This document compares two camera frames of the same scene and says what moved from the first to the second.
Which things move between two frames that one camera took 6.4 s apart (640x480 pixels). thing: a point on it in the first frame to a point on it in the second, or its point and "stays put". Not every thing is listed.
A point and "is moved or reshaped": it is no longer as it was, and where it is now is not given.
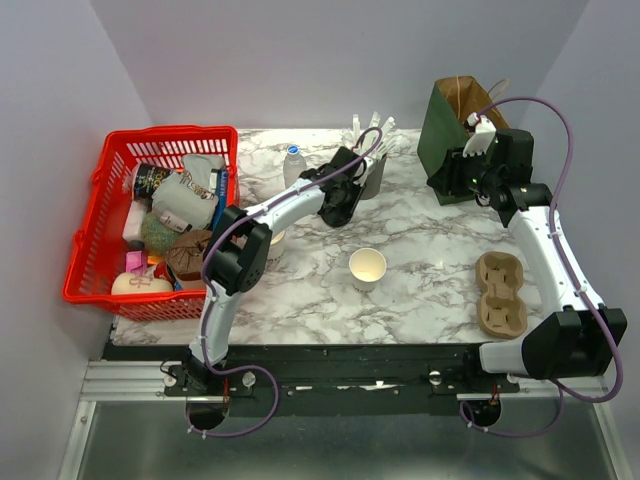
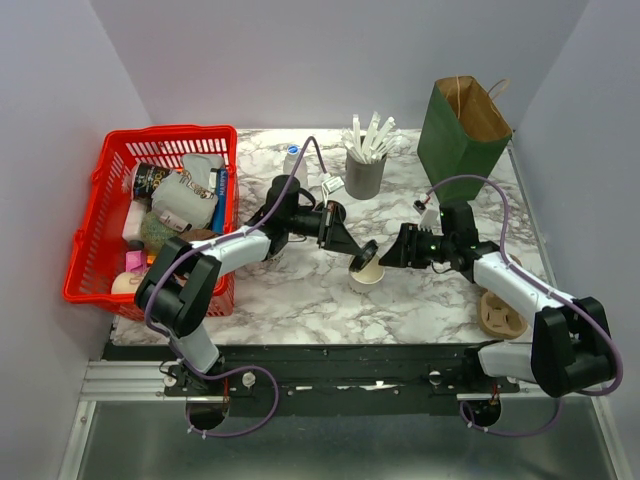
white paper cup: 366,266 stays put
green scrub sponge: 157,235 stays put
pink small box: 136,262 stays put
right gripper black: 448,180 to 402,255
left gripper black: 356,190 to 338,238
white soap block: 134,224 stays put
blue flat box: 222,197 stays put
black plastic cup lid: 337,210 is moved or reshaped
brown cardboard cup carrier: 502,312 stays put
